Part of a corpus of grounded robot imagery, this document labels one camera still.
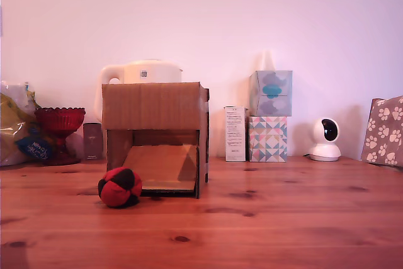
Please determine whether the beige paw print bag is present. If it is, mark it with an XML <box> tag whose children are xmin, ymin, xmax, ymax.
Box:
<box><xmin>360</xmin><ymin>94</ymin><xmax>403</xmax><ymax>169</ymax></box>

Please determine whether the plastic bag of paper towels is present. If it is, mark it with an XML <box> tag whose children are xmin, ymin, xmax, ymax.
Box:
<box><xmin>0</xmin><ymin>80</ymin><xmax>52</xmax><ymax>168</ymax></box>

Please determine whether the small dark grey box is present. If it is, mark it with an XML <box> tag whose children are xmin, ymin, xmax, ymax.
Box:
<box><xmin>82</xmin><ymin>122</ymin><xmax>104</xmax><ymax>161</ymax></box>

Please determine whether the red and black footbag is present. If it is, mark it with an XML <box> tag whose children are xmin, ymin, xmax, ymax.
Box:
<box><xmin>97</xmin><ymin>168</ymin><xmax>143</xmax><ymax>209</ymax></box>

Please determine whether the geometric pattern tissue box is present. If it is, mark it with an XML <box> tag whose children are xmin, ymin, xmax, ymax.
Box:
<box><xmin>248</xmin><ymin>115</ymin><xmax>288</xmax><ymax>163</ymax></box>

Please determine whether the white electric kettle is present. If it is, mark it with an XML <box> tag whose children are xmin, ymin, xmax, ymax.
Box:
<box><xmin>94</xmin><ymin>59</ymin><xmax>184</xmax><ymax>123</ymax></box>

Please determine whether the narrow white printed box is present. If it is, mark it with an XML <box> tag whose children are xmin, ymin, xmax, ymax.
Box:
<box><xmin>224</xmin><ymin>105</ymin><xmax>247</xmax><ymax>163</ymax></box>

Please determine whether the red glass footed bowl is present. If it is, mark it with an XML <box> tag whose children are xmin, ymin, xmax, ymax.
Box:
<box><xmin>34</xmin><ymin>106</ymin><xmax>86</xmax><ymax>166</ymax></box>

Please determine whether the grey cloud print tissue box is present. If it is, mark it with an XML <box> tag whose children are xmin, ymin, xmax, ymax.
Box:
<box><xmin>249</xmin><ymin>69</ymin><xmax>293</xmax><ymax>117</ymax></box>

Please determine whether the small white round camera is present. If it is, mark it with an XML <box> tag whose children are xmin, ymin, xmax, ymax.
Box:
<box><xmin>307</xmin><ymin>117</ymin><xmax>342</xmax><ymax>162</ymax></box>

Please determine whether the cardboard dice tower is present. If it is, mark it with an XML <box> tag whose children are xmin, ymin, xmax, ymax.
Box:
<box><xmin>101</xmin><ymin>81</ymin><xmax>210</xmax><ymax>200</ymax></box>

